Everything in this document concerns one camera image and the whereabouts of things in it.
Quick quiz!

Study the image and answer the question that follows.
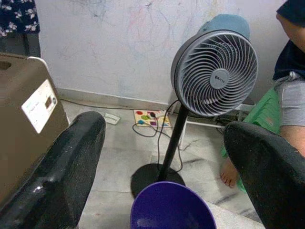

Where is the white metal rack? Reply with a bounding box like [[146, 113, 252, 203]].
[[178, 102, 255, 148]]

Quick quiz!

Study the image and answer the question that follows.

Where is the brown labelled cardboard box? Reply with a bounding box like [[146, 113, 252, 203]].
[[0, 52, 70, 208]]

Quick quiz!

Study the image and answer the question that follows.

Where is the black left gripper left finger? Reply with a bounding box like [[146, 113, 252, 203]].
[[0, 111, 107, 229]]

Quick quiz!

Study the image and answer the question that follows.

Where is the dark floral fabric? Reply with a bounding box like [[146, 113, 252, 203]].
[[0, 0, 40, 36]]

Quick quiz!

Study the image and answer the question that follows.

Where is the purple plastic bucket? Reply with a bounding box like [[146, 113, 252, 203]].
[[130, 181, 216, 229]]

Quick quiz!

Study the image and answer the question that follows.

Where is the wooden shape puzzle board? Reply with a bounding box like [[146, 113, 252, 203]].
[[133, 109, 172, 128]]

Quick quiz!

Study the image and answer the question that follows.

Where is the black fan power cable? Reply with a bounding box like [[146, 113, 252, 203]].
[[132, 100, 183, 172]]

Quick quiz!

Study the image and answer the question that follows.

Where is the grey black pedestal fan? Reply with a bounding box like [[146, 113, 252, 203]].
[[130, 13, 259, 200]]

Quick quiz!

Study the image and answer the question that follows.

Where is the green plastic chair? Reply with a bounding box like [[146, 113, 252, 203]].
[[220, 87, 282, 191]]

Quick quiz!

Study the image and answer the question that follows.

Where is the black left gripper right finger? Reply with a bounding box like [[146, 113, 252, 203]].
[[224, 121, 305, 229]]

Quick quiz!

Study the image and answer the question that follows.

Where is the person in grey shorts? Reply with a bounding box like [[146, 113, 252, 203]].
[[220, 0, 305, 189]]

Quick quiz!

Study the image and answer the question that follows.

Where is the black cable bundle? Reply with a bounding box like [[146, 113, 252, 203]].
[[215, 113, 248, 129]]

